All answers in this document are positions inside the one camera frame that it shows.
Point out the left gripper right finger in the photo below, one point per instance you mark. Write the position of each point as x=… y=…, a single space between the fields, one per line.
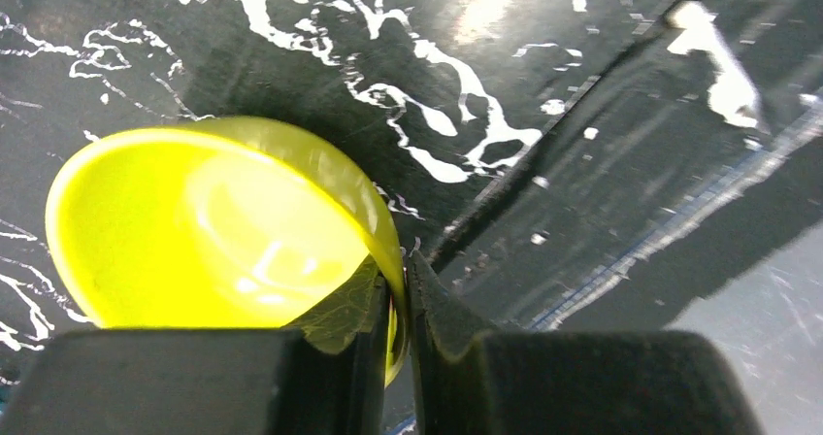
x=472 y=376

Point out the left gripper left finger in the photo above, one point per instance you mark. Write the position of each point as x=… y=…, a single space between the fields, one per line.
x=321 y=374

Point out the yellow rimmed bowl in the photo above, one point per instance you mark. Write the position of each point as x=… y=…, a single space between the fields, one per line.
x=226 y=222

